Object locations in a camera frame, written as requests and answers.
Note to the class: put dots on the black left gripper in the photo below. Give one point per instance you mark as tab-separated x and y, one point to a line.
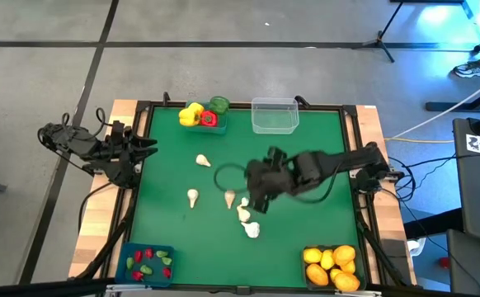
120	154

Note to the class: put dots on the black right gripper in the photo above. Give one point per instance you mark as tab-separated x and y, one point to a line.
273	177

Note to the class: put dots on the large yellow bell pepper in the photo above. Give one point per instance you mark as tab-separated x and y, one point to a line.
196	108
187	119

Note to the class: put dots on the yellow lemon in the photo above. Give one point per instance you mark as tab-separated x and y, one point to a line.
327	260
312	255
335	273

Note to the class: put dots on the large red bell pepper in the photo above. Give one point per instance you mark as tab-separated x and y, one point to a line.
212	122

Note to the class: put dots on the large green bell pepper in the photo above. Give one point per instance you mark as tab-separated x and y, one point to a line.
219	104

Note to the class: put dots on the orange oval fruit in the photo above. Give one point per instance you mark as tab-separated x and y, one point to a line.
349	268
317	274
344	255
346	282

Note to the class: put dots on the small red pepper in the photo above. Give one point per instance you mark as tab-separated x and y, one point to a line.
138	256
166	272
149	252
137	275

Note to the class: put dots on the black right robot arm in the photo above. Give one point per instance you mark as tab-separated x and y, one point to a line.
355	158

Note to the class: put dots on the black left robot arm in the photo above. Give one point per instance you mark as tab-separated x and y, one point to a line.
79	144

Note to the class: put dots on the small white garlic clove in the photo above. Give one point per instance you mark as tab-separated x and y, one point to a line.
244	201

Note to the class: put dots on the white garlic bulb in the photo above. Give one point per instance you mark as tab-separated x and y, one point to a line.
251	229
229	199
203	160
243	214
192	197

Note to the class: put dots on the green table mat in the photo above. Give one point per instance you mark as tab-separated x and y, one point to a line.
306	231

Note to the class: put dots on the teal plastic bin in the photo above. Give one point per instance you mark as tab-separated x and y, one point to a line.
215	128

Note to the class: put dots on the clear plastic bin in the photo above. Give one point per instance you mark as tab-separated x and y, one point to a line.
275	117

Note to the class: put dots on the black diagonal strut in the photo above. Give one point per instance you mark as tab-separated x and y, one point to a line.
109	243
382	253

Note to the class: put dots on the smoky grey plastic bin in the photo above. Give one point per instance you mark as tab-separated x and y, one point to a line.
363	268

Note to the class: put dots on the blue plastic bin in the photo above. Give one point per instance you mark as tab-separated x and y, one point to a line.
157	280

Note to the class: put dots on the white plastic object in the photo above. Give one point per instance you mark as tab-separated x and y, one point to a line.
414	246

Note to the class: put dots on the black gantry bar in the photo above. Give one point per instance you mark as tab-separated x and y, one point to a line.
38	286

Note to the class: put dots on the small red object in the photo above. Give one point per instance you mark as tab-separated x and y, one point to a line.
444	262

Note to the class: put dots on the black tripod stand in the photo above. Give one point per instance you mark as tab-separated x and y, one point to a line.
379	40

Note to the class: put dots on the black desk foot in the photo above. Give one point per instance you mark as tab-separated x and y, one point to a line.
442	106

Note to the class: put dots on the dark grey side cart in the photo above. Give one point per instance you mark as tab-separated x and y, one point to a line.
479	194

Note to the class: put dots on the person's shoe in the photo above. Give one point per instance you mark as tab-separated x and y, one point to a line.
471	69

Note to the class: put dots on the black metal table frame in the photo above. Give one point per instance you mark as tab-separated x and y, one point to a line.
168	105

